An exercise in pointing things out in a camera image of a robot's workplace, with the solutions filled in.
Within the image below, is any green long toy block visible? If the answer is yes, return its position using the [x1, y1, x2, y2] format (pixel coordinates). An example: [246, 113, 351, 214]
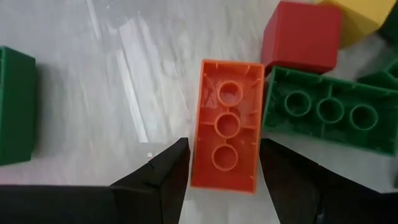
[262, 65, 398, 157]

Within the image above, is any orange long toy block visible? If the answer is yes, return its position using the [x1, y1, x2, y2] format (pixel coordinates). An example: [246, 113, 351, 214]
[190, 58, 266, 194]

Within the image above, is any yellow long toy block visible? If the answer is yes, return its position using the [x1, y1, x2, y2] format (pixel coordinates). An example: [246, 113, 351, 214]
[317, 0, 398, 50]

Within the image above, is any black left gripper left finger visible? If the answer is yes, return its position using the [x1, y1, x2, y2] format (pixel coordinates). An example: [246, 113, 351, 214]
[0, 138, 192, 224]

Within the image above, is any red toy block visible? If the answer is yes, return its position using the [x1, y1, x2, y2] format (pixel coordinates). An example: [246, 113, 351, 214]
[260, 0, 343, 75]

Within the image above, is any dark green toy block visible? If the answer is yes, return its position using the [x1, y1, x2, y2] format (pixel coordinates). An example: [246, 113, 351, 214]
[378, 4, 398, 43]

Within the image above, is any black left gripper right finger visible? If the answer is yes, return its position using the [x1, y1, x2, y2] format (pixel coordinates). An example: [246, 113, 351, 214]
[259, 138, 398, 224]

